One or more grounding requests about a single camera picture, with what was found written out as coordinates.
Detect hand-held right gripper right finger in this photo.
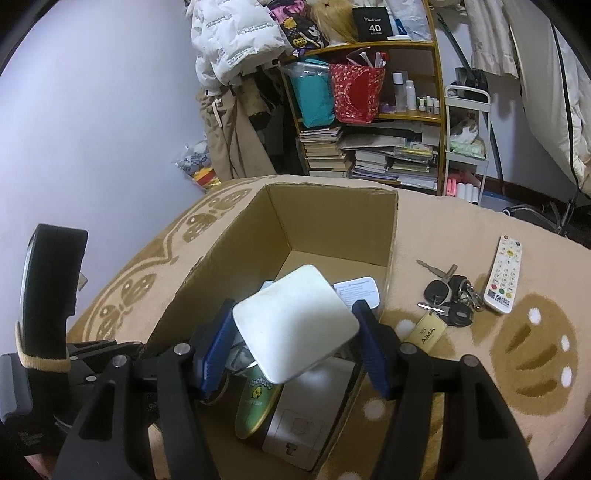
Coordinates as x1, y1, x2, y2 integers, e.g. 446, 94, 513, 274
352, 299, 539, 480

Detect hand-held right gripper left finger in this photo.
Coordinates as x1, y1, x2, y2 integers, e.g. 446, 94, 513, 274
53, 298, 237, 480

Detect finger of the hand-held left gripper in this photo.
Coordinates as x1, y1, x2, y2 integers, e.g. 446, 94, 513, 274
67, 340, 145, 384

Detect white power adapter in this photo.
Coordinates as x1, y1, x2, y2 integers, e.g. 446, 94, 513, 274
332, 277, 382, 311

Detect green round tin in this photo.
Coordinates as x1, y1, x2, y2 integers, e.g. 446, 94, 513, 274
235, 364, 283, 445

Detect white square dish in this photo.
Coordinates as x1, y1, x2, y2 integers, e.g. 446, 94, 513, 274
232, 264, 361, 384

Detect small cream carton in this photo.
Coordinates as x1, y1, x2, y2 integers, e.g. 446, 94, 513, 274
262, 357, 357, 472

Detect brown cardboard box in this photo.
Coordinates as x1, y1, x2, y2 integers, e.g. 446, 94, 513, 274
143, 182, 400, 480

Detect bunch of keys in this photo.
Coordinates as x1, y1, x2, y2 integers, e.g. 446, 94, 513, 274
404, 258, 485, 345

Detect white remote control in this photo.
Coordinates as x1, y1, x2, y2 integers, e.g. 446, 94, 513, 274
483, 235, 525, 316

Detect pink bottles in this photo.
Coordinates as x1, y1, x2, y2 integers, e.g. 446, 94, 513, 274
445, 171, 467, 197

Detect clear bag of toys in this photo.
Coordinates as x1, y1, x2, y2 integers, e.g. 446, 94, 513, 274
174, 141, 221, 193

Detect messy pile of books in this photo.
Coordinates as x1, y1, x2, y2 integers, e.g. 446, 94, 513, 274
339, 122, 440, 190

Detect neat stack of books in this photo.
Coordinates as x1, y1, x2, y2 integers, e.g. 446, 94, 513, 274
298, 126, 354, 179

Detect metal chair base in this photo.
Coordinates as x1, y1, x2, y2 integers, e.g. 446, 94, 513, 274
503, 202, 579, 241

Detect beige trousers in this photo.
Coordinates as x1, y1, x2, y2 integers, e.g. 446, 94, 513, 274
196, 85, 278, 182

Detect pale green packs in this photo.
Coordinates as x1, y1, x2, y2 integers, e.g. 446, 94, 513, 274
449, 138, 486, 160

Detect calico plush toy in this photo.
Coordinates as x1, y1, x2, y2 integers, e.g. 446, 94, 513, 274
450, 119, 479, 142

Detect red patterned gift bag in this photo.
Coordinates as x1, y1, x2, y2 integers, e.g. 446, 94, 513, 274
329, 51, 387, 124

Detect teal bag in clear plastic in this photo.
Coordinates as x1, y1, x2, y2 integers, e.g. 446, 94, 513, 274
281, 62, 336, 129

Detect white rolling cart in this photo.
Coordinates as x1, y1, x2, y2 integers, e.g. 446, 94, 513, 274
443, 84, 491, 206

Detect wooden shelf unit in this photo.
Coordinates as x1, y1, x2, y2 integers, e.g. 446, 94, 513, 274
277, 39, 447, 193

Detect white puffy jacket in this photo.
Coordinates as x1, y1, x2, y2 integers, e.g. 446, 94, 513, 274
189, 0, 290, 89

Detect white hanging sheet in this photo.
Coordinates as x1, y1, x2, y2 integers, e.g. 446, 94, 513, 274
503, 0, 591, 195

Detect black printed box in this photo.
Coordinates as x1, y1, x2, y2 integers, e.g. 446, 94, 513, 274
352, 7, 394, 40

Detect blonde wig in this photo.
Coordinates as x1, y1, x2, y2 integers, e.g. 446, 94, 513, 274
309, 0, 359, 45

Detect white plastic bag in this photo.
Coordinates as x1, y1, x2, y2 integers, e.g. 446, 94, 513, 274
385, 0, 433, 42

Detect dark patterned cloth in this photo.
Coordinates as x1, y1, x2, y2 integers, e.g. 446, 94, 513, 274
268, 0, 329, 49

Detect cream curtain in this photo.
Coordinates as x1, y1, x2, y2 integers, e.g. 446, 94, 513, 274
464, 0, 520, 80

